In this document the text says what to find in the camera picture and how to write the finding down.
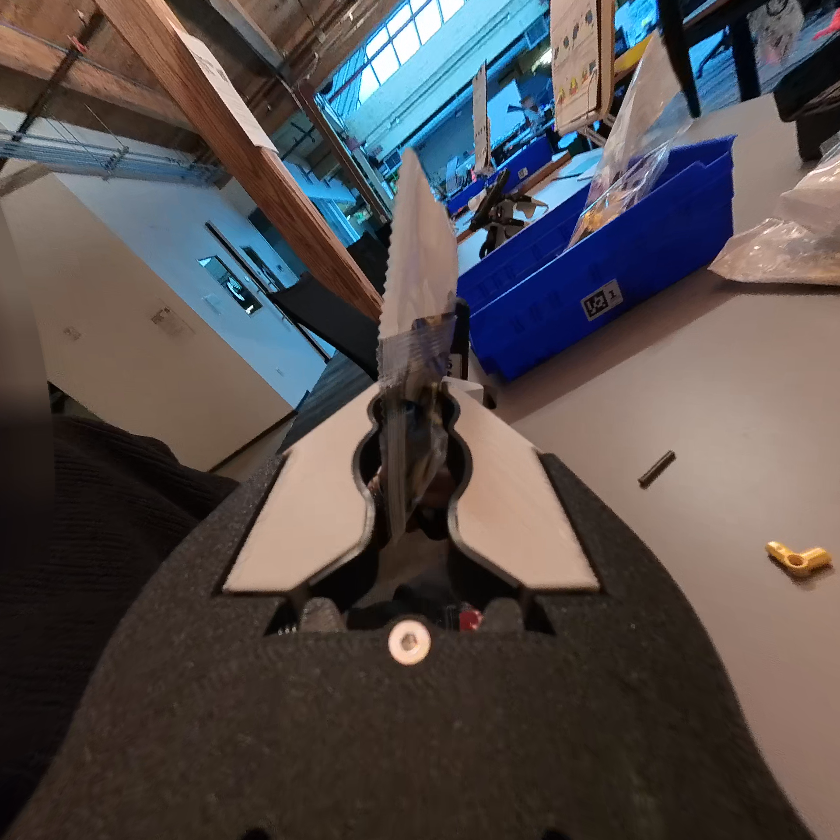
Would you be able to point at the yellow angled connector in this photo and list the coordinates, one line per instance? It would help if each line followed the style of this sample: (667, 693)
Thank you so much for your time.
(797, 561)

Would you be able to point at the blue plastic bin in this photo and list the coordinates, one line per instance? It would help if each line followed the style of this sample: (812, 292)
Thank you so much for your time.
(558, 308)

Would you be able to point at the short black axle rod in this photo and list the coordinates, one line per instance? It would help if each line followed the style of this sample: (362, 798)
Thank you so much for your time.
(656, 469)

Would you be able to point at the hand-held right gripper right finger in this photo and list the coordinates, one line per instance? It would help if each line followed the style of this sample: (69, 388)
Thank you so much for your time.
(525, 518)

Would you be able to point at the white paper notice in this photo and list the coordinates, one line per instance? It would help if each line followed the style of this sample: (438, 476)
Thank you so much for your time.
(223, 85)

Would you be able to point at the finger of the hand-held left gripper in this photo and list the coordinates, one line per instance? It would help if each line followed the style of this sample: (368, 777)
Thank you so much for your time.
(469, 394)

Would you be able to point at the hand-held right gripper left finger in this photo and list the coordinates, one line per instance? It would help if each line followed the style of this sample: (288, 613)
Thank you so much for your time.
(302, 518)

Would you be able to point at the wooden post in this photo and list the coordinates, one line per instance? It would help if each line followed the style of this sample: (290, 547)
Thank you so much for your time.
(262, 177)

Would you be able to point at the clear bag of small pieces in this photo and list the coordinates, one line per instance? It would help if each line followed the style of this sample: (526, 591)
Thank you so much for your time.
(420, 262)

